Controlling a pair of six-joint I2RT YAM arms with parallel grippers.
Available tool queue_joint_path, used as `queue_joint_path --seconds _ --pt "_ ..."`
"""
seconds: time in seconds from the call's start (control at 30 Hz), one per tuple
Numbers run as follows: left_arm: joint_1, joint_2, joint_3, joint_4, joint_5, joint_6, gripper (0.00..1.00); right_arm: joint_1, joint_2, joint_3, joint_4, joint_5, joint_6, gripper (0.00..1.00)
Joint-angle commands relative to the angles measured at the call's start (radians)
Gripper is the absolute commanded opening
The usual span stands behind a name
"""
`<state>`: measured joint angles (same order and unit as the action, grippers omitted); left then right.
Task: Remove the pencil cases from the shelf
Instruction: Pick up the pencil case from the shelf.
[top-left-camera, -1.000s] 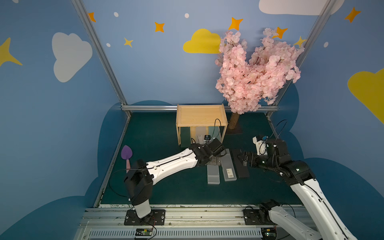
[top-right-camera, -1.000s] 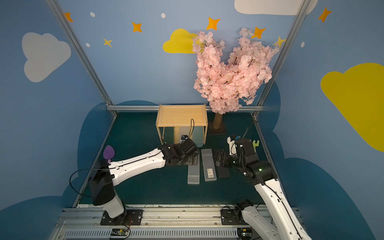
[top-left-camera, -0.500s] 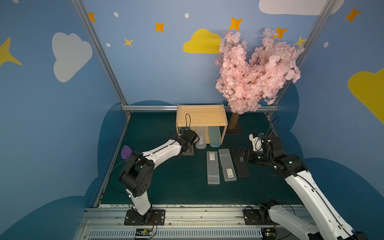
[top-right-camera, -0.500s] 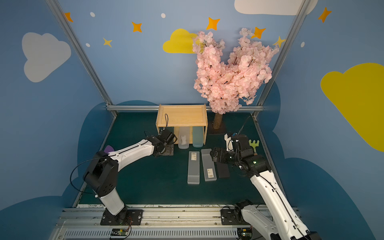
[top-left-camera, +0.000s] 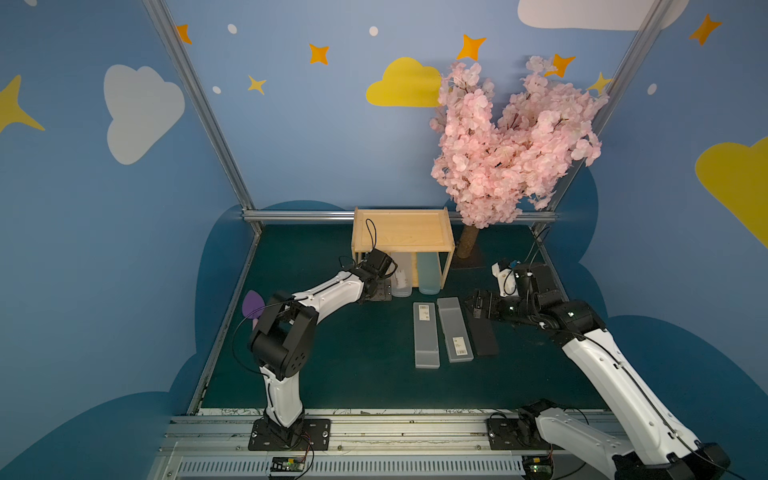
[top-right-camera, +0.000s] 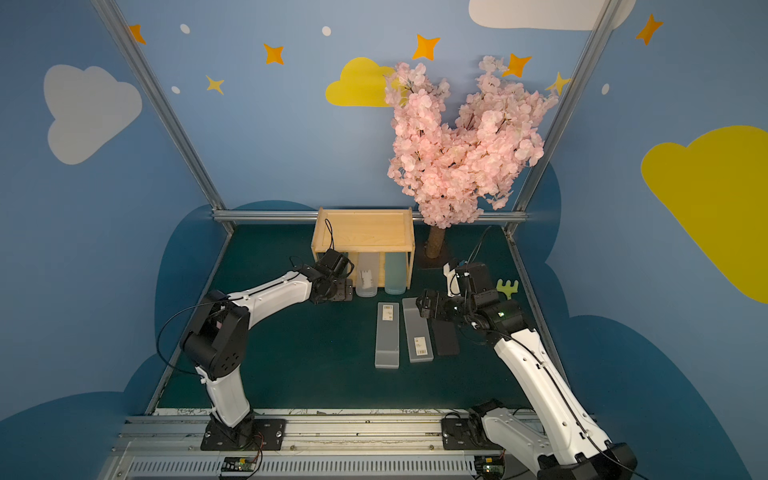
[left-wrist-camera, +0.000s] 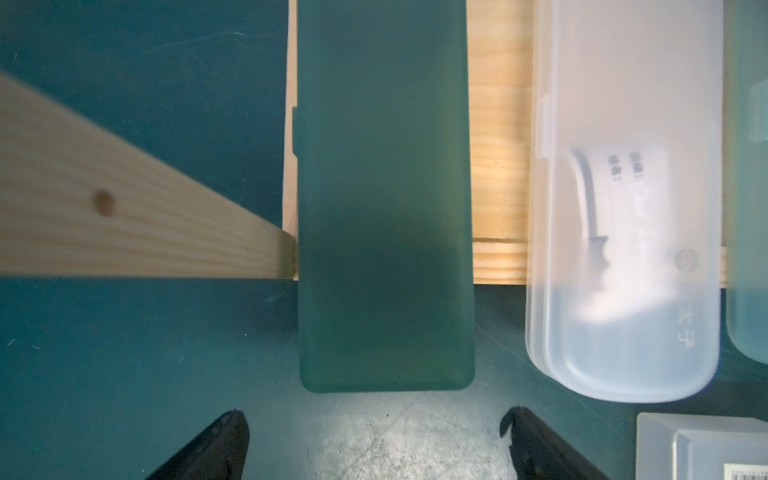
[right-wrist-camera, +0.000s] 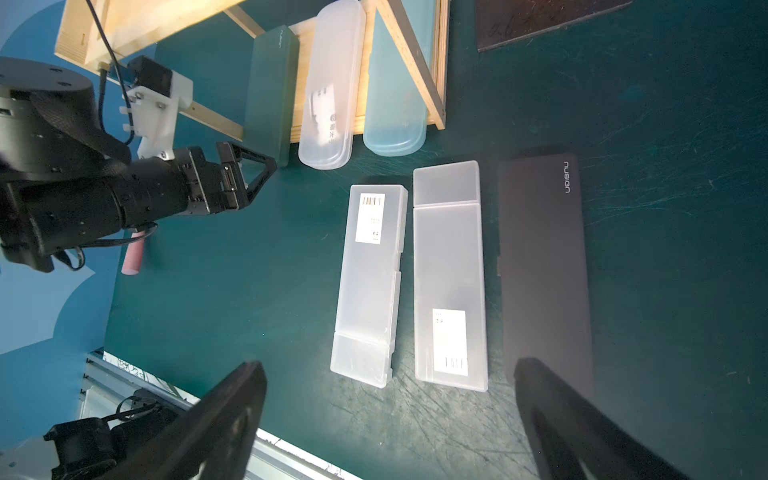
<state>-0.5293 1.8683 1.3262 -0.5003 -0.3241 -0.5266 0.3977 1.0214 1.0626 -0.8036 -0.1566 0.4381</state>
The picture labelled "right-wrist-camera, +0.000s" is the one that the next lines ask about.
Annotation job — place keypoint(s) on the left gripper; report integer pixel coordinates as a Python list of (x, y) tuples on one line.
[(220, 187)]

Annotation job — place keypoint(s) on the light blue pencil case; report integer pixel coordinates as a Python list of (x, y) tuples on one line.
[(396, 115)]

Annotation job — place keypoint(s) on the black pencil case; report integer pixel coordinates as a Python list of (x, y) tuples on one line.
[(543, 269)]

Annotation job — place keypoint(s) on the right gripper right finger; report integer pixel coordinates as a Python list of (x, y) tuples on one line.
[(570, 438)]

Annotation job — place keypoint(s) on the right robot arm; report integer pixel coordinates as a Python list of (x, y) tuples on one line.
[(80, 449)]

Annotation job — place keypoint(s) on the clear rounded pencil case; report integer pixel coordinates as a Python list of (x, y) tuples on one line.
[(327, 129)]

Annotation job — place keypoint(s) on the narrow frosted pencil case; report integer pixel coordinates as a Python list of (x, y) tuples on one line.
[(450, 338)]

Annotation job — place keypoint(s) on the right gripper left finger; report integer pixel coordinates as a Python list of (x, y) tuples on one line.
[(212, 440)]

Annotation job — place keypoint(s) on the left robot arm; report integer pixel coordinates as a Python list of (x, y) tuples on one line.
[(67, 185)]

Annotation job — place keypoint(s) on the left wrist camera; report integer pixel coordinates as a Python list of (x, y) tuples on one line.
[(156, 97)]

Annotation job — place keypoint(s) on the wide frosted pencil case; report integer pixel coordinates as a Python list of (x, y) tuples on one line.
[(368, 301)]

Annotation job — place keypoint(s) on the wooden two-tier shelf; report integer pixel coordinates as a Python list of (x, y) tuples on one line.
[(130, 26)]

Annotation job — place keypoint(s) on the purple toy trowel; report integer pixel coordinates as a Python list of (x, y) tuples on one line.
[(132, 261)]

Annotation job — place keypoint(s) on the dark green pencil case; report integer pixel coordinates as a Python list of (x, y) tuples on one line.
[(270, 97)]

